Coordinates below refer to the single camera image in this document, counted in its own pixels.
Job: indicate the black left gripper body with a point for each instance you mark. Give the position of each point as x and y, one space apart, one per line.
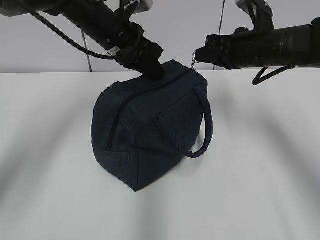
142 49

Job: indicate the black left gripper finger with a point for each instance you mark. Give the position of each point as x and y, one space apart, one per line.
152 69

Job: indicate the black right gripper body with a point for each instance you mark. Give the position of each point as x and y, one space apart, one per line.
216 51

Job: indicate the dark blue insulated lunch bag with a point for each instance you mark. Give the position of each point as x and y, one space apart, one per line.
141 129

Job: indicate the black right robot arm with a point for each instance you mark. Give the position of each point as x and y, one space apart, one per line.
297 46

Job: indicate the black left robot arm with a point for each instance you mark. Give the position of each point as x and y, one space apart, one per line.
123 40

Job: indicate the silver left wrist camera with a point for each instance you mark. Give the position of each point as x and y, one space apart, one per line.
138 6

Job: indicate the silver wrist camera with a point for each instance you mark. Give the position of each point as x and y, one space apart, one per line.
260 13
138 6

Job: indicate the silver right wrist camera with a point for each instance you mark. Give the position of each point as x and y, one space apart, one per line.
260 13

